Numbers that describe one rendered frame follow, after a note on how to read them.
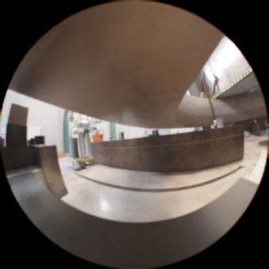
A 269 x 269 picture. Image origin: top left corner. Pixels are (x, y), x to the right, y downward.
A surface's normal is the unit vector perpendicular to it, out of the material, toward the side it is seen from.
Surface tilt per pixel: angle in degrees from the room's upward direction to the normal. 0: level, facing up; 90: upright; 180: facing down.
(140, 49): 180
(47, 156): 90
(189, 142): 90
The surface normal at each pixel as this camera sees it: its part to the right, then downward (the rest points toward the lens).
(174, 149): -0.47, 0.00
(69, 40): 0.10, 0.99
